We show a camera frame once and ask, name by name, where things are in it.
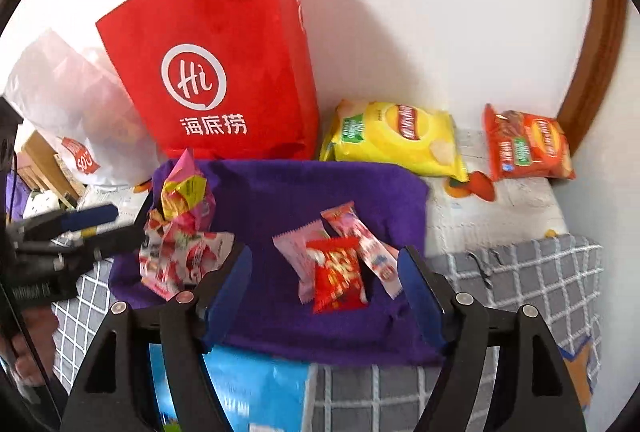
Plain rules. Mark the strawberry pink snack packet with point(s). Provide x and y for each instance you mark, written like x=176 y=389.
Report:
x=178 y=253

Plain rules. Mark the panda pink snack packet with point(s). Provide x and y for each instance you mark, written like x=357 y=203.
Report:
x=292 y=245

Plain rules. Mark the red paper shopping bag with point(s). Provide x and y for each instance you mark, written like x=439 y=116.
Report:
x=225 y=79

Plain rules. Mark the pink yellow snack packet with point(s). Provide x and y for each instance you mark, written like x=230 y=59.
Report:
x=186 y=196

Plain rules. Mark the newspaper sheet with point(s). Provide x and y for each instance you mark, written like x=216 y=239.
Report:
x=524 y=209

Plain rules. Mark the small red snack packet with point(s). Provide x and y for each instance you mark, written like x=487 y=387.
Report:
x=338 y=284

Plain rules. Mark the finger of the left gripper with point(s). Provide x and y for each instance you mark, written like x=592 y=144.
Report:
x=85 y=244
x=87 y=217

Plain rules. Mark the white Miniso plastic bag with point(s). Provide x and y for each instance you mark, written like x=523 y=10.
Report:
x=84 y=113

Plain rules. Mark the wooden headboard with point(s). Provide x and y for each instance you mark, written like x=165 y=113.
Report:
x=42 y=168

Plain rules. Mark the orange chips bag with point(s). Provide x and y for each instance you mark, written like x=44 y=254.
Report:
x=523 y=145

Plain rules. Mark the pink white candy packet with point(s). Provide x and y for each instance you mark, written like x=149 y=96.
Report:
x=380 y=260

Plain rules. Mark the grey checked blanket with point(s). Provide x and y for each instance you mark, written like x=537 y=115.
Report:
x=533 y=390

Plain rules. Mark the brown wooden door frame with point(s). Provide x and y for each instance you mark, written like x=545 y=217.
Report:
x=594 y=70

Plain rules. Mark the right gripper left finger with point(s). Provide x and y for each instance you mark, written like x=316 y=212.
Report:
x=114 y=389

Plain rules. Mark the blue tissue pack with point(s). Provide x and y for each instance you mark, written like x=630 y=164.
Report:
x=262 y=393

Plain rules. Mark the yellow chips bag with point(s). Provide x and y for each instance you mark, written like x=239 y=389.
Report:
x=421 y=141

